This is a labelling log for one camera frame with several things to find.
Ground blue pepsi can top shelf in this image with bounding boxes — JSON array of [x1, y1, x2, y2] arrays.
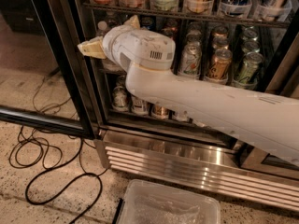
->
[[218, 0, 251, 18]]

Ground striped can top shelf right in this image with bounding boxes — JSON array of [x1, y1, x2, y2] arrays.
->
[[253, 0, 292, 21]]

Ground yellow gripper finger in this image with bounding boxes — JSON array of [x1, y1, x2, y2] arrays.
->
[[124, 15, 140, 29], [78, 36, 107, 59]]

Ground red drink bottle white cap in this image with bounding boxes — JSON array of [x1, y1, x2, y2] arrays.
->
[[172, 112, 189, 122]]

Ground gold can middle shelf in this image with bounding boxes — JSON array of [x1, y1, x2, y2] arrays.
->
[[205, 49, 233, 80]]

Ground black cable on floor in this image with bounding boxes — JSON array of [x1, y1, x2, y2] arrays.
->
[[7, 67, 108, 224]]

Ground stainless steel fridge grille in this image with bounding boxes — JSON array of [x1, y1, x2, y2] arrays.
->
[[94, 131, 299, 211]]

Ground white capped juice bottle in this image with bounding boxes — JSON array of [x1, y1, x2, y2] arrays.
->
[[132, 96, 150, 115]]

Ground white green can middle shelf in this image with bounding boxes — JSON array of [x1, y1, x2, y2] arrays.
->
[[178, 44, 202, 78]]

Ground clear water bottle middle shelf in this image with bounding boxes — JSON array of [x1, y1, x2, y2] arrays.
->
[[96, 21, 122, 72]]

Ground open glass fridge door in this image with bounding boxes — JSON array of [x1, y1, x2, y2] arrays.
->
[[0, 0, 101, 139]]

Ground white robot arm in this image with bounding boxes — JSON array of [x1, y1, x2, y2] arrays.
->
[[78, 22, 299, 166]]

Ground clear plastic bin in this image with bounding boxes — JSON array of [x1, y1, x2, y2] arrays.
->
[[112, 179, 221, 224]]

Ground top wire fridge shelf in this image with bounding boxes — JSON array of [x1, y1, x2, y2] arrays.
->
[[83, 3, 291, 29]]

